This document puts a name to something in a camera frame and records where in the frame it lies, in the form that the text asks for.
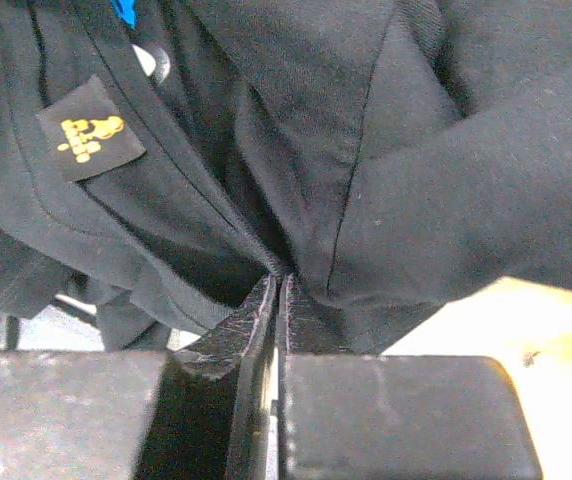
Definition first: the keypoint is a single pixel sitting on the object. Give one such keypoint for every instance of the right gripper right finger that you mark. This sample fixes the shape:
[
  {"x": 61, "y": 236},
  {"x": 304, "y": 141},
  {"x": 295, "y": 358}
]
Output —
[{"x": 347, "y": 416}]

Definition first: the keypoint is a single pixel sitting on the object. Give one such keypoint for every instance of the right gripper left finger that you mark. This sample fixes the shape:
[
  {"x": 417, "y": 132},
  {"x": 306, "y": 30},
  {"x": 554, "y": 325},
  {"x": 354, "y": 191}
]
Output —
[{"x": 200, "y": 413}]

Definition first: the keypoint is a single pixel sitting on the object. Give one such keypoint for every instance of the black t shirt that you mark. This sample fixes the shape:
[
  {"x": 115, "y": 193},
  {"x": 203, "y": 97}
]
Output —
[{"x": 159, "y": 158}]

